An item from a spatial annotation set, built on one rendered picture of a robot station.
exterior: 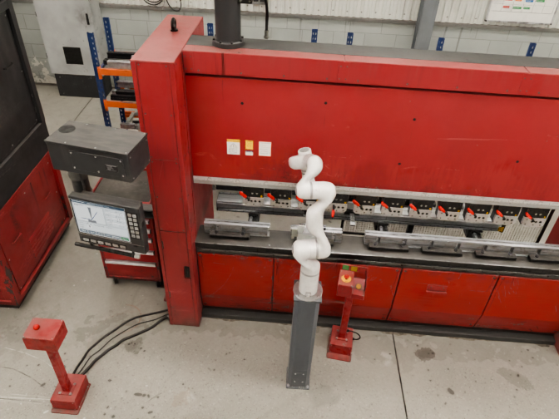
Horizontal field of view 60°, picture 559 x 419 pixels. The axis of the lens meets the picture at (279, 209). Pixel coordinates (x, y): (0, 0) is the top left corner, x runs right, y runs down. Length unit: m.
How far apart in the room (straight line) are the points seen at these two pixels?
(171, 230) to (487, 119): 2.21
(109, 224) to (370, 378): 2.30
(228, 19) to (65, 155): 1.20
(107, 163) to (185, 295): 1.55
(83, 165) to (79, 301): 2.01
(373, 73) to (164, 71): 1.20
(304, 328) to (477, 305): 1.53
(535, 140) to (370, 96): 1.09
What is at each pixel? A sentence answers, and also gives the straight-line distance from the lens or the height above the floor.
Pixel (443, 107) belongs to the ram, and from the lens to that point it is 3.20.
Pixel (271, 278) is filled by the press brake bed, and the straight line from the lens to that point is 3.87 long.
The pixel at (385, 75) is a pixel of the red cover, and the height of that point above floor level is 2.23.
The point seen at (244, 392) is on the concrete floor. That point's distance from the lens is 3.91.
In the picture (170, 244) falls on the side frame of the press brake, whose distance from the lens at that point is 3.64.
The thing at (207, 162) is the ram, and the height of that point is 1.52.
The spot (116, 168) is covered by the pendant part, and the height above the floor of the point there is 1.84.
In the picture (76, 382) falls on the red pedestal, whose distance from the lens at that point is 4.02.
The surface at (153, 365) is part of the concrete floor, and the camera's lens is 4.11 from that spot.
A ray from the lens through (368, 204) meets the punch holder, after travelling 3.52.
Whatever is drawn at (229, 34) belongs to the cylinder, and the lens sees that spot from 3.04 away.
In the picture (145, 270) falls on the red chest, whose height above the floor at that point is 0.25.
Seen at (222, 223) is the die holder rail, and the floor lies 0.97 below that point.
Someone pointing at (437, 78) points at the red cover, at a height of 2.23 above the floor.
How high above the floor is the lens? 3.34
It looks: 38 degrees down
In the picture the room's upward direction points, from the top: 3 degrees clockwise
